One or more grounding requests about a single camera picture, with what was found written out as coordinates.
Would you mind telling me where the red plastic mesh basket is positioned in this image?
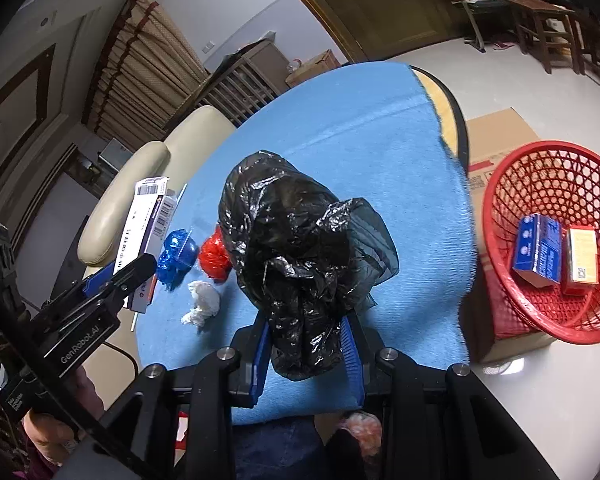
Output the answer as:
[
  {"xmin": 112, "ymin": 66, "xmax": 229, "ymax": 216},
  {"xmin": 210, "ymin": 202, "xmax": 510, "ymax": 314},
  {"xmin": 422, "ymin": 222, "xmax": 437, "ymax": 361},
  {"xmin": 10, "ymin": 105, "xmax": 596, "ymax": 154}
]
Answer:
[{"xmin": 482, "ymin": 141, "xmax": 600, "ymax": 345}]

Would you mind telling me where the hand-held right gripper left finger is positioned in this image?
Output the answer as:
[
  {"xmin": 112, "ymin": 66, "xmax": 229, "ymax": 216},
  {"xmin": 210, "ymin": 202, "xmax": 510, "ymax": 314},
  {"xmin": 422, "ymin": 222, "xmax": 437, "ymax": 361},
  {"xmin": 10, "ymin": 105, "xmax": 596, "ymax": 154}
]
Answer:
[{"xmin": 55, "ymin": 317, "xmax": 276, "ymax": 480}]

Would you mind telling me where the large cardboard box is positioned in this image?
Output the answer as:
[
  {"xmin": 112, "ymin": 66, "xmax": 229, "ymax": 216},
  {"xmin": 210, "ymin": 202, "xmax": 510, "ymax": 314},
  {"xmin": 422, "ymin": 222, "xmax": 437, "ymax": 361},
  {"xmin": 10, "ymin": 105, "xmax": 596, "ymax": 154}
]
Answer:
[{"xmin": 460, "ymin": 107, "xmax": 573, "ymax": 365}]

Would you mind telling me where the blue plastic wrapper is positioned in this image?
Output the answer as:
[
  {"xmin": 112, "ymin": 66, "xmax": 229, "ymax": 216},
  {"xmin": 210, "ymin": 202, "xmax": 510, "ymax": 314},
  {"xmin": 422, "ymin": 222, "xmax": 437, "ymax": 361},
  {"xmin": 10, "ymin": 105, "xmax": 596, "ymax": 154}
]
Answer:
[{"xmin": 156, "ymin": 229, "xmax": 201, "ymax": 293}]

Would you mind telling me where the long white barcode box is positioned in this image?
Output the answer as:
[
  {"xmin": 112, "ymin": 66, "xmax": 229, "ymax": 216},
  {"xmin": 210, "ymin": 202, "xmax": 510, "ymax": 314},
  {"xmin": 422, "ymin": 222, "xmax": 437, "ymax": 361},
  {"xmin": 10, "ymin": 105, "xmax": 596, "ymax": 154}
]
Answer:
[{"xmin": 114, "ymin": 176, "xmax": 177, "ymax": 315}]

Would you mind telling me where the wooden slatted cabinet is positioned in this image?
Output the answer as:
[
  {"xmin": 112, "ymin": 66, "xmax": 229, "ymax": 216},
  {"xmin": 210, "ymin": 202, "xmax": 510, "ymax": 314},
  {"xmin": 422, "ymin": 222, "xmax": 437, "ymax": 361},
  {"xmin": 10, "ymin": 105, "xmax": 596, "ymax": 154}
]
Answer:
[{"xmin": 162, "ymin": 39, "xmax": 293, "ymax": 131}]

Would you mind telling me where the wooden stool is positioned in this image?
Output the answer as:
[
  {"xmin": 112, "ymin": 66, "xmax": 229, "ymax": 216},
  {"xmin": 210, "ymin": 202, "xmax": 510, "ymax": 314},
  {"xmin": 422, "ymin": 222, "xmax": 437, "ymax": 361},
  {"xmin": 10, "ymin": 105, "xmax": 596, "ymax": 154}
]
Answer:
[{"xmin": 512, "ymin": 0, "xmax": 586, "ymax": 75}]

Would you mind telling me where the round table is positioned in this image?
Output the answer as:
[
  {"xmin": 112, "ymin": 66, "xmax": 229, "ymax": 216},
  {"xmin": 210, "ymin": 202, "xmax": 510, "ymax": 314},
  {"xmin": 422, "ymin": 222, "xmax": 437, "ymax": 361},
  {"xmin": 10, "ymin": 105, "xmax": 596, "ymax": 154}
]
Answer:
[{"xmin": 412, "ymin": 66, "xmax": 471, "ymax": 171}]

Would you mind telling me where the metal frame chair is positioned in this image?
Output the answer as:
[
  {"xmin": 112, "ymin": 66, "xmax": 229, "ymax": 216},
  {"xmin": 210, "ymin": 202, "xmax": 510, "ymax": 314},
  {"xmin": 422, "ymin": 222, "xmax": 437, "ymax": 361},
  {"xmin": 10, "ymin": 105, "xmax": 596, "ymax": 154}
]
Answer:
[{"xmin": 425, "ymin": 0, "xmax": 536, "ymax": 53}]

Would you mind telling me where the cream sofa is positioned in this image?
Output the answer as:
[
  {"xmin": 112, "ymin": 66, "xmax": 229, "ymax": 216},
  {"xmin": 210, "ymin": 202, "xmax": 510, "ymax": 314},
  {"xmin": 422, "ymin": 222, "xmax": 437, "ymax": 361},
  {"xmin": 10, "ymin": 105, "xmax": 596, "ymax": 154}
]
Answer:
[{"xmin": 77, "ymin": 105, "xmax": 238, "ymax": 267}]

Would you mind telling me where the beige pleated curtain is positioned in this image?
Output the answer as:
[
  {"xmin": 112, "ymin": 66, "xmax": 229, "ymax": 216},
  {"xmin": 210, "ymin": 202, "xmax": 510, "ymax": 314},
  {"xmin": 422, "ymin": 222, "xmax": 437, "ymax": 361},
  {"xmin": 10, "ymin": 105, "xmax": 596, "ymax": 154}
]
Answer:
[{"xmin": 82, "ymin": 0, "xmax": 208, "ymax": 141}]

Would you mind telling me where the blue table cloth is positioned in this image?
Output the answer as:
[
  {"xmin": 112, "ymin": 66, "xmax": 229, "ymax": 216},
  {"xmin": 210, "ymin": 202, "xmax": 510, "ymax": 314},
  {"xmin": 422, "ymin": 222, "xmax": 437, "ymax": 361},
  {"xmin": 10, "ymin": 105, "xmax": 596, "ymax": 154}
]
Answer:
[{"xmin": 134, "ymin": 62, "xmax": 473, "ymax": 426}]

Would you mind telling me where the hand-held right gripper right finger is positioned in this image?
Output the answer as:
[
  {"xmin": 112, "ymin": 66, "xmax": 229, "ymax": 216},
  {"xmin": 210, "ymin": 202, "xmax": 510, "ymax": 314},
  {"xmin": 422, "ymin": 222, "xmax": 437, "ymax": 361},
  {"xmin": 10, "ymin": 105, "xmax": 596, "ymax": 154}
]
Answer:
[{"xmin": 340, "ymin": 311, "xmax": 567, "ymax": 480}]

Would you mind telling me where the white tissue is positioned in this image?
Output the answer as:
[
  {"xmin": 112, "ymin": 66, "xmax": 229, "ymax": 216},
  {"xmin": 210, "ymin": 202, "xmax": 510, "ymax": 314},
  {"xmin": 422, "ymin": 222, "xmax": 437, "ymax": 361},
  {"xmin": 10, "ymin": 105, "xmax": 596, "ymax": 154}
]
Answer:
[{"xmin": 181, "ymin": 281, "xmax": 222, "ymax": 328}]

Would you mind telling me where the black plastic bag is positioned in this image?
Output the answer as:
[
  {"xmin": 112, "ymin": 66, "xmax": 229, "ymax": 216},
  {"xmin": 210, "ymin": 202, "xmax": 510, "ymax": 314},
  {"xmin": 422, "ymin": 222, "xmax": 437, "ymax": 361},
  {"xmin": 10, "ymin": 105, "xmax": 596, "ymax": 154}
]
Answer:
[{"xmin": 218, "ymin": 150, "xmax": 400, "ymax": 382}]

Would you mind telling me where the orange plush toy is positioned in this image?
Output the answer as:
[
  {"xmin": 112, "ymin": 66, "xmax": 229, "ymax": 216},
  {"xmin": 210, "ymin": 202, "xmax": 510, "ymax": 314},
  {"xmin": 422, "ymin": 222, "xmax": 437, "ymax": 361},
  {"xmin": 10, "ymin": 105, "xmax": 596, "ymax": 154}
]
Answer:
[{"xmin": 560, "ymin": 225, "xmax": 600, "ymax": 296}]

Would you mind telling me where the red plastic bag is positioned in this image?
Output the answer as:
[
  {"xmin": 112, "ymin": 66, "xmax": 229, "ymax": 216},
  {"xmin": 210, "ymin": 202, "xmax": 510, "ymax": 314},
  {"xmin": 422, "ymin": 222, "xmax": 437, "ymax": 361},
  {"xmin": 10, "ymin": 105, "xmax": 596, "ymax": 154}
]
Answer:
[{"xmin": 198, "ymin": 232, "xmax": 233, "ymax": 281}]

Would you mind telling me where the blue carton box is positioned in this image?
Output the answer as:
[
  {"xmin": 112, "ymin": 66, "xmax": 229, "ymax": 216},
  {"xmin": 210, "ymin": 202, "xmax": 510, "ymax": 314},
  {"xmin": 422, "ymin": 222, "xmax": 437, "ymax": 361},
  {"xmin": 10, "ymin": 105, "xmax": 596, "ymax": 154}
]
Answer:
[{"xmin": 511, "ymin": 214, "xmax": 565, "ymax": 288}]

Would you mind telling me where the person's left hand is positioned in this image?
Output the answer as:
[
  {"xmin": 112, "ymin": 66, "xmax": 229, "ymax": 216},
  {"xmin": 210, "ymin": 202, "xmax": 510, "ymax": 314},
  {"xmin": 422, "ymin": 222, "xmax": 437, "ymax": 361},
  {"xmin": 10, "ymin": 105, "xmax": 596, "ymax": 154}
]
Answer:
[{"xmin": 22, "ymin": 366, "xmax": 106, "ymax": 467}]

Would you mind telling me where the person's jeans leg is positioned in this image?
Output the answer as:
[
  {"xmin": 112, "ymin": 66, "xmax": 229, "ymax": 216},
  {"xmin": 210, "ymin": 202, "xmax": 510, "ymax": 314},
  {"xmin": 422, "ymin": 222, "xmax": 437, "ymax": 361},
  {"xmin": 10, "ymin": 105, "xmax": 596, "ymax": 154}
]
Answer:
[{"xmin": 232, "ymin": 414, "xmax": 327, "ymax": 480}]

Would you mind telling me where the wooden glazed door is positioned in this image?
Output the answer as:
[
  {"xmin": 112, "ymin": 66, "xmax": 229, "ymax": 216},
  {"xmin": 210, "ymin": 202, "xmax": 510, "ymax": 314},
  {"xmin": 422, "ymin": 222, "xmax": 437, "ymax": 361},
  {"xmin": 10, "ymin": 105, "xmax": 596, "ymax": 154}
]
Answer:
[{"xmin": 262, "ymin": 0, "xmax": 468, "ymax": 63}]

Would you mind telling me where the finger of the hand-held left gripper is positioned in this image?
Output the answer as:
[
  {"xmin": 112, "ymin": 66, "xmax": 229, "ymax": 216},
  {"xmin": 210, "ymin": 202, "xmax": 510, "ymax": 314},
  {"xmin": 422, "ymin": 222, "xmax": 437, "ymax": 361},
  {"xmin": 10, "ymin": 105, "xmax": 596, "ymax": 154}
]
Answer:
[
  {"xmin": 40, "ymin": 280, "xmax": 132, "ymax": 322},
  {"xmin": 82, "ymin": 254, "xmax": 157, "ymax": 293}
]

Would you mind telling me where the small brown cardboard box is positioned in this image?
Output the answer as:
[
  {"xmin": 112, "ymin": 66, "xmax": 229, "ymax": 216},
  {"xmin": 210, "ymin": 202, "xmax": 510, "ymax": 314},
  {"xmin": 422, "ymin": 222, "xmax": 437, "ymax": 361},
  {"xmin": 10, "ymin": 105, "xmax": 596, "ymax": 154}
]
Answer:
[{"xmin": 285, "ymin": 50, "xmax": 342, "ymax": 88}]

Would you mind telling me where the black cable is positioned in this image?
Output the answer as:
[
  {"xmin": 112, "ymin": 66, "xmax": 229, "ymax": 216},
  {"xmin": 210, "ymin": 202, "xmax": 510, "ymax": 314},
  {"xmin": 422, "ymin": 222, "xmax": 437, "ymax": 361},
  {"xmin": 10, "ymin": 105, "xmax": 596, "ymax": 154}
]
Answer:
[{"xmin": 104, "ymin": 341, "xmax": 140, "ymax": 377}]

